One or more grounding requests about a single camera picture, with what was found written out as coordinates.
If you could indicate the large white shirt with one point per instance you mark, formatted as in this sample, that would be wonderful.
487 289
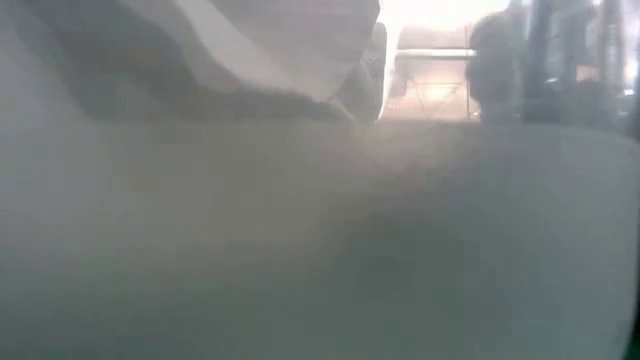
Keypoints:
260 50

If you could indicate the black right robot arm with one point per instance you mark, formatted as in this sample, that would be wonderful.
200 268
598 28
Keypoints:
540 40

